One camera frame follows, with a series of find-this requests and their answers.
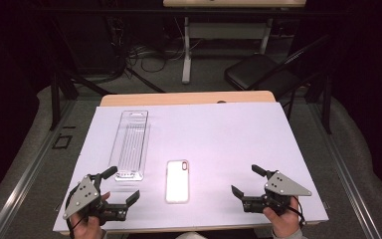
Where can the metal floor rail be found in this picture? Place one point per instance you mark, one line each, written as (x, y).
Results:
(343, 167)
(30, 169)

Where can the white-legged desk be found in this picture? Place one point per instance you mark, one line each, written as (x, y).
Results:
(186, 49)

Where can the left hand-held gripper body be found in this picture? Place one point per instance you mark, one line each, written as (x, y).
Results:
(86, 195)

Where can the person's left hand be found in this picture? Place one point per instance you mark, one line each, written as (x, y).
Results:
(86, 229)

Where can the black crossbar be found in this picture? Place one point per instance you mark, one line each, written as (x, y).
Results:
(112, 11)

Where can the black stand post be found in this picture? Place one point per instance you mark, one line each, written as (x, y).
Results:
(327, 106)

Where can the white board sheet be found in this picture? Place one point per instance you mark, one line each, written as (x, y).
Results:
(229, 139)

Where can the translucent phone case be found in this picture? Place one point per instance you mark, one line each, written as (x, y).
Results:
(177, 182)

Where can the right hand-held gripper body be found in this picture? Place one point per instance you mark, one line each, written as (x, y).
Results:
(280, 189)

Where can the clear plastic packaging box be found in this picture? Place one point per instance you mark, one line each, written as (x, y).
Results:
(131, 146)

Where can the black folding chair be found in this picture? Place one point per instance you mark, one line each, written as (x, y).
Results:
(255, 71)

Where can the black stand frame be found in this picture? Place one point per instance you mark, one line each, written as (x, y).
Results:
(55, 99)

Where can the wooden table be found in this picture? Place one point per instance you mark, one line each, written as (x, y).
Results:
(179, 98)

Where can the person's right hand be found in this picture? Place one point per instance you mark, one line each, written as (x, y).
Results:
(283, 224)

